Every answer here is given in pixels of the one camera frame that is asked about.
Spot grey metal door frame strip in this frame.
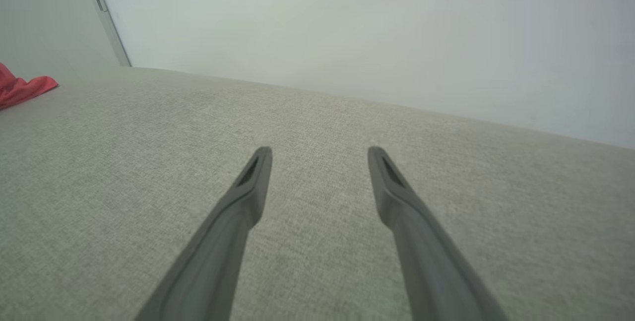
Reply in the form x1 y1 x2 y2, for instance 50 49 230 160
78 0 132 68

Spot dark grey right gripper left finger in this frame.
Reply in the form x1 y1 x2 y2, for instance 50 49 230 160
135 146 273 321

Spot red and white jersey garment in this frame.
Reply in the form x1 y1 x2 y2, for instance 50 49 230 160
0 63 60 111

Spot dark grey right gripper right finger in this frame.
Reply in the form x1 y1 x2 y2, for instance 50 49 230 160
368 146 508 321

